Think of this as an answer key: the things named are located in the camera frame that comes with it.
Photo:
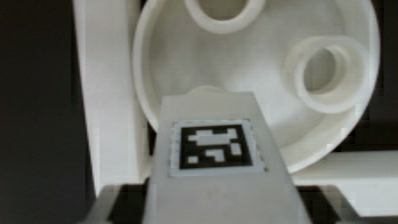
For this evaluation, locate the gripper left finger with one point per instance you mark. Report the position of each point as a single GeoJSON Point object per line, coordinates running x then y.
{"type": "Point", "coordinates": [117, 208]}

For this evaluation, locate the white round stool seat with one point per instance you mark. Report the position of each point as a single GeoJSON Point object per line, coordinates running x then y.
{"type": "Point", "coordinates": [288, 48]}

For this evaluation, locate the white stool leg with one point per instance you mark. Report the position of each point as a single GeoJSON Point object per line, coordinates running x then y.
{"type": "Point", "coordinates": [218, 183]}

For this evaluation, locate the white U-shaped frame fence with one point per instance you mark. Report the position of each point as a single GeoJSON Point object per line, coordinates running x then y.
{"type": "Point", "coordinates": [360, 171]}

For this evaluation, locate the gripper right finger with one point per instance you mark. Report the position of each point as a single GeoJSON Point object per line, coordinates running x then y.
{"type": "Point", "coordinates": [327, 206]}

